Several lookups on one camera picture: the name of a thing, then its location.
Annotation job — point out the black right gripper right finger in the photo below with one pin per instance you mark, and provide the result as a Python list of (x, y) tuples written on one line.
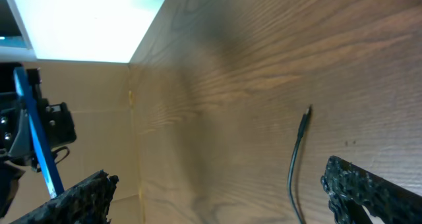
[(356, 194)]

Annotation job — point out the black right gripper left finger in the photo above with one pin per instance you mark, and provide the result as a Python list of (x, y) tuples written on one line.
[(87, 202)]

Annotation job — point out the blue Galaxy smartphone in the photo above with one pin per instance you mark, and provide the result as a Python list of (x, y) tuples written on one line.
[(41, 147)]

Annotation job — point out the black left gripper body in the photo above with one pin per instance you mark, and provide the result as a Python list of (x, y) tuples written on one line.
[(16, 139)]

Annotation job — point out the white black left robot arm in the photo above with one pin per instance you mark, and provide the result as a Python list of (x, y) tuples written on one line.
[(10, 176)]

